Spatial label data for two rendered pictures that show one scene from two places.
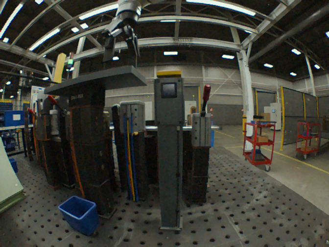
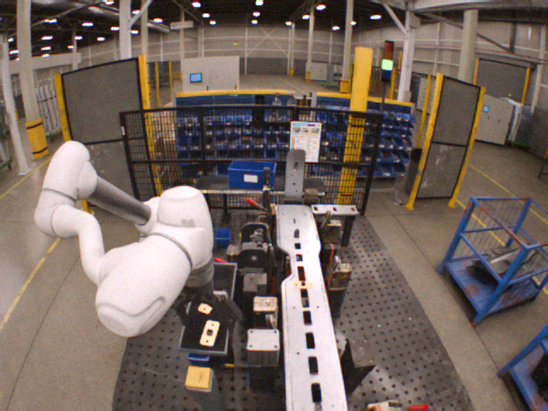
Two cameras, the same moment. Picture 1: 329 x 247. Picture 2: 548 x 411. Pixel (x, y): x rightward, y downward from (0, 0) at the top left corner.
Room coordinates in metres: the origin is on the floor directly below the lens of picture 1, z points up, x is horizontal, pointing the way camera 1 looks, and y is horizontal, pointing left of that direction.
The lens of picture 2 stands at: (0.47, -0.30, 1.84)
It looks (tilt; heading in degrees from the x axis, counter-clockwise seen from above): 31 degrees down; 81
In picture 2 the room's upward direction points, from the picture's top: 2 degrees clockwise
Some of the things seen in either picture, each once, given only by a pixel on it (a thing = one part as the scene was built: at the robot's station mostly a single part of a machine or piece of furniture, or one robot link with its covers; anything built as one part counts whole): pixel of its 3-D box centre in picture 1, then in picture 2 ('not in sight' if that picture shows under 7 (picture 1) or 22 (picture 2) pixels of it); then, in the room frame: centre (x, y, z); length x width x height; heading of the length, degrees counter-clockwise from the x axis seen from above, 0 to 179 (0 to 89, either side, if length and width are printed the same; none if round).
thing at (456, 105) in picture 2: not in sight; (449, 146); (3.45, 2.48, 1.00); 1.04 x 0.14 x 2.00; 178
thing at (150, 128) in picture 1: (96, 127); (305, 288); (0.73, 0.41, 1.00); 1.38 x 0.22 x 0.02; 83
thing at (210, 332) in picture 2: not in sight; (210, 332); (0.37, 0.12, 1.17); 0.08 x 0.04 x 0.01; 75
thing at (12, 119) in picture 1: (15, 118); (253, 174); (0.59, 1.35, 1.10); 0.30 x 0.17 x 0.13; 167
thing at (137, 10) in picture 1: (128, 12); (193, 265); (0.37, 0.12, 1.44); 0.09 x 0.09 x 0.06
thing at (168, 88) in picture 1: (168, 89); not in sight; (0.30, -0.01, 1.11); 0.03 x 0.01 x 0.03; 83
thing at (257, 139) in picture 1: (258, 144); not in sight; (2.13, -1.86, 0.49); 0.81 x 0.47 x 0.97; 162
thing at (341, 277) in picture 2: not in sight; (335, 292); (0.91, 0.47, 0.87); 0.12 x 0.09 x 0.35; 173
